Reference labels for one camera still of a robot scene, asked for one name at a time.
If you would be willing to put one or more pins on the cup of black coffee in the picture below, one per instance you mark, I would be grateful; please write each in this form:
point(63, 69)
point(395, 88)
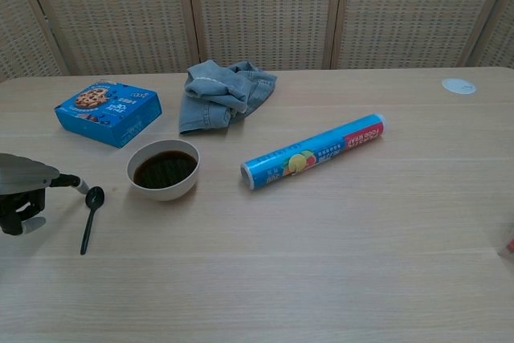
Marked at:
point(162, 170)

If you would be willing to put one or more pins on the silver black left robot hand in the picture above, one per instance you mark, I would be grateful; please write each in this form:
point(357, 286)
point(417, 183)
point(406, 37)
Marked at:
point(20, 176)

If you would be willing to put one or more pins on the white round table grommet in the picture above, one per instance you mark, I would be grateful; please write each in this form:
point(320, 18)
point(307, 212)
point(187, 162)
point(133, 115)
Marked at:
point(458, 86)

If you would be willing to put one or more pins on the woven bamboo folding screen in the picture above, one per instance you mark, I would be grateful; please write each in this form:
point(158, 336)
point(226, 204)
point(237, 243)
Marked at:
point(261, 9)

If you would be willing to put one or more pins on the blue food wrap roll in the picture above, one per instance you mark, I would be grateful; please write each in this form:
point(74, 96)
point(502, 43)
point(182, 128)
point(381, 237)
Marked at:
point(313, 152)

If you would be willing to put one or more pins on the black plastic spoon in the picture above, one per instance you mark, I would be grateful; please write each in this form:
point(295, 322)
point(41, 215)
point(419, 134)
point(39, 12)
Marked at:
point(95, 197)

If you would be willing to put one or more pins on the blue cookie box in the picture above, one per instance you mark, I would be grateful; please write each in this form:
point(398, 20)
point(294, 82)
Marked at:
point(100, 118)

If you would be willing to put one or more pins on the crumpled blue denim cloth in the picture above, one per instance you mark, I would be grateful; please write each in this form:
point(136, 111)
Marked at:
point(217, 98)

